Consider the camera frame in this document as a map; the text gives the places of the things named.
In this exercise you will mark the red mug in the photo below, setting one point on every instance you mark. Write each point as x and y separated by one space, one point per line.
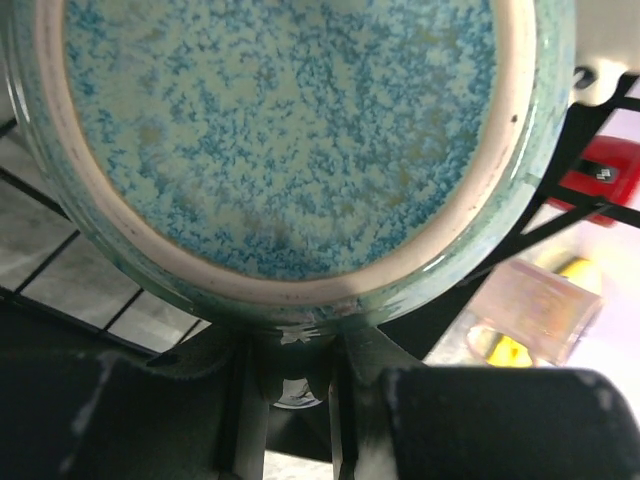
605 178

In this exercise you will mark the speckled teal mug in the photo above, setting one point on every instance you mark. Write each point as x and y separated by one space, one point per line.
297 167

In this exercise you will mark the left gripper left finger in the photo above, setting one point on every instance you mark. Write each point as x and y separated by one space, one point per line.
193 412

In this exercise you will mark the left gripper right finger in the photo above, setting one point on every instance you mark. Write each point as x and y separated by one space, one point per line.
393 417

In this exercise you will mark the floral mug green inside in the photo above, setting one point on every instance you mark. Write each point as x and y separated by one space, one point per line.
535 310

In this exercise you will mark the yellow enamel mug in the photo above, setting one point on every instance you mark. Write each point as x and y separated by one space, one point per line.
540 320

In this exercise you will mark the black wire dish rack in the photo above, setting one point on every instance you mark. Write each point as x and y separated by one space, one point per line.
58 290

